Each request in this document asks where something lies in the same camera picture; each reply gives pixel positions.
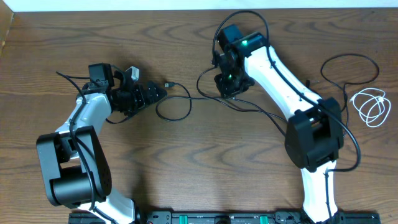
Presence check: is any short black usb cable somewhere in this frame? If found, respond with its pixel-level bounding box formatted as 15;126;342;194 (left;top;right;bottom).
155;67;289;137

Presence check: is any long black usb cable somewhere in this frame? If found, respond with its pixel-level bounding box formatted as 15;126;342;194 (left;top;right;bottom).
306;54;380;138

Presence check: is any white usb cable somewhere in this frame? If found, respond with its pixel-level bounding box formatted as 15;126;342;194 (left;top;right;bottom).
349;88;392;128

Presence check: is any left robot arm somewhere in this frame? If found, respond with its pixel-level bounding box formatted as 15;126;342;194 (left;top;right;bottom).
36;63;167;223

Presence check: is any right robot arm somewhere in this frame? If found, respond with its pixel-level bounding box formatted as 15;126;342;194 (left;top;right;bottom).
215;24;343;223

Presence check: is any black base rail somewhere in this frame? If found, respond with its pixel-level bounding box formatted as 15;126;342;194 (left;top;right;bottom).
68;210;382;224

